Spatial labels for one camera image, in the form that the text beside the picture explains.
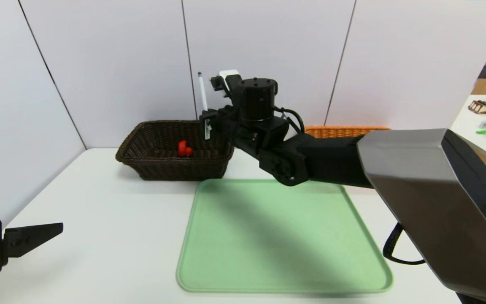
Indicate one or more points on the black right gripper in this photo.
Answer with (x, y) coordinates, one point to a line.
(207, 125)

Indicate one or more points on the white pen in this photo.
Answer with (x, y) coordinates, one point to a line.
(203, 93)

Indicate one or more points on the red rubber duck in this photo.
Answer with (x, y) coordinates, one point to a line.
(184, 149)

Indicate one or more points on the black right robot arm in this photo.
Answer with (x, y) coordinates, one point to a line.
(395, 177)

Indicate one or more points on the dark brown wicker basket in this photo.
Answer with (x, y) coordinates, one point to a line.
(163, 169)

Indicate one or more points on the orange wicker basket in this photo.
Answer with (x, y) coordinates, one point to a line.
(344, 131)

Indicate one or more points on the light green plastic tray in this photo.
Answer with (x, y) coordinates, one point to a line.
(268, 253)

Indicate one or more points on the white side table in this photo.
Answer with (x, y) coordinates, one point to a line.
(475, 131)

